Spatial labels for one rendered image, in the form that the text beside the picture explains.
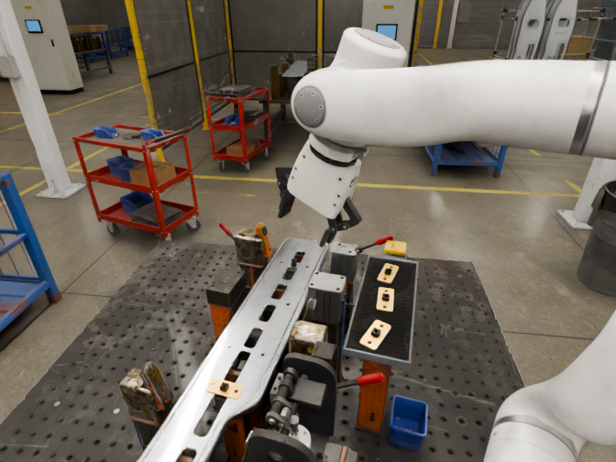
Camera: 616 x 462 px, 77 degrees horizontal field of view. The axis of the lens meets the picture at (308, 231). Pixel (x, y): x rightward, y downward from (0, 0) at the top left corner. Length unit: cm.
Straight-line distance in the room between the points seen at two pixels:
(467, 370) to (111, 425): 115
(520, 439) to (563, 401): 12
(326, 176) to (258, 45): 764
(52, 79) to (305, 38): 612
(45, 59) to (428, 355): 1062
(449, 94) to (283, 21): 767
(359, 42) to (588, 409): 52
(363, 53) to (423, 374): 115
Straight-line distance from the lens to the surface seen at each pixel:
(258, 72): 826
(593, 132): 45
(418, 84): 43
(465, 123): 46
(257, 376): 101
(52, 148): 492
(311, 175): 60
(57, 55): 1102
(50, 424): 150
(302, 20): 802
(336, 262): 133
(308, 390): 78
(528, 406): 75
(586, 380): 61
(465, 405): 141
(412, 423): 132
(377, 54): 50
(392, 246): 118
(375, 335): 87
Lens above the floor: 178
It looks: 30 degrees down
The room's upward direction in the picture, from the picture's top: straight up
